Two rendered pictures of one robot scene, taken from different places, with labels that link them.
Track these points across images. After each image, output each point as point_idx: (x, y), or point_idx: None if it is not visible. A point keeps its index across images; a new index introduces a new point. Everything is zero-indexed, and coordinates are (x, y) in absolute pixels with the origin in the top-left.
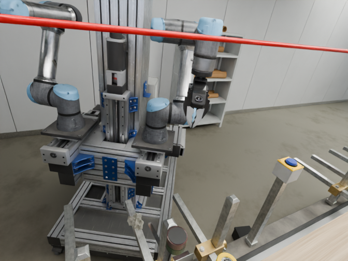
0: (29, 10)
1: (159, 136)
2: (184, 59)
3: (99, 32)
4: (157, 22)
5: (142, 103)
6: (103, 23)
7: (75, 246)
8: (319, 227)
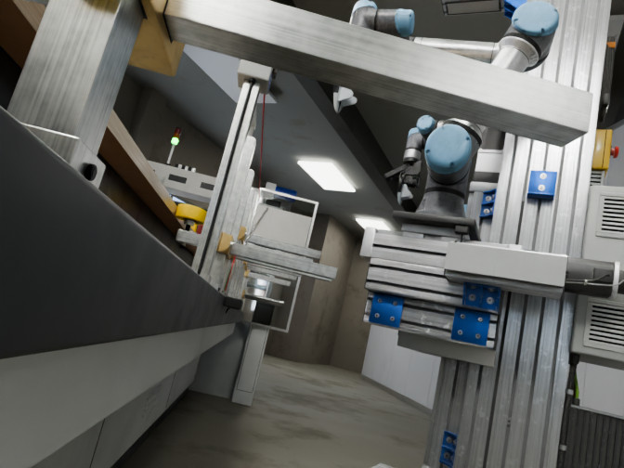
0: (438, 123)
1: (419, 205)
2: None
3: None
4: None
5: (518, 210)
6: None
7: (273, 242)
8: (130, 136)
